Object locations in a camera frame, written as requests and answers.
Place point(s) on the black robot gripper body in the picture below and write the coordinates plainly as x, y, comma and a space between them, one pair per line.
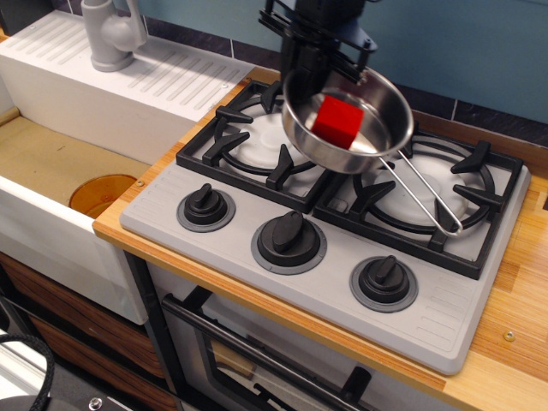
325, 20

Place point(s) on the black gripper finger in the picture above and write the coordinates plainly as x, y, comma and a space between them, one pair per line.
287, 55
314, 65

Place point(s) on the red wooden cube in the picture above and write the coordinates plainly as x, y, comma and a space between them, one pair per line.
337, 122

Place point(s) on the small steel pan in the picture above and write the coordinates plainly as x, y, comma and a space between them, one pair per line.
387, 126

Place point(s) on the black left stove knob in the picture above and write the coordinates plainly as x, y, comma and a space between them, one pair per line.
205, 210

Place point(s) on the black stove knob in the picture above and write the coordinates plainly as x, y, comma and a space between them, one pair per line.
384, 284
289, 245
205, 210

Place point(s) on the black middle stove knob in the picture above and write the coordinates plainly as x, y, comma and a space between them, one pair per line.
289, 245

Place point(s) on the grey toy stove top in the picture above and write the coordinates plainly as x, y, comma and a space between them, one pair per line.
404, 255

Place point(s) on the black right stove knob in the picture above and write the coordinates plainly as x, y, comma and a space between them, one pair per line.
384, 284

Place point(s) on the black left burner grate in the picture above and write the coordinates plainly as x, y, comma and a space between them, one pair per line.
244, 146

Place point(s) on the black burner grate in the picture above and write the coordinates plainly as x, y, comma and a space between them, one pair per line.
244, 146
448, 203

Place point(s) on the grey toy faucet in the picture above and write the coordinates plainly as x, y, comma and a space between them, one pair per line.
113, 39

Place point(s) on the black right burner grate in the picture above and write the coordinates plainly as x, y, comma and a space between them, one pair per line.
448, 203

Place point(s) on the white toy sink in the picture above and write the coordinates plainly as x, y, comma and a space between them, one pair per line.
64, 123

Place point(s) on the orange plastic plate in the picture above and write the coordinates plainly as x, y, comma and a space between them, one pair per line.
93, 197

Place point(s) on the wooden drawer front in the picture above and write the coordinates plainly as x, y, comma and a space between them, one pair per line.
86, 337

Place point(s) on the oven door with handle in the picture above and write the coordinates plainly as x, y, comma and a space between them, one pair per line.
244, 361

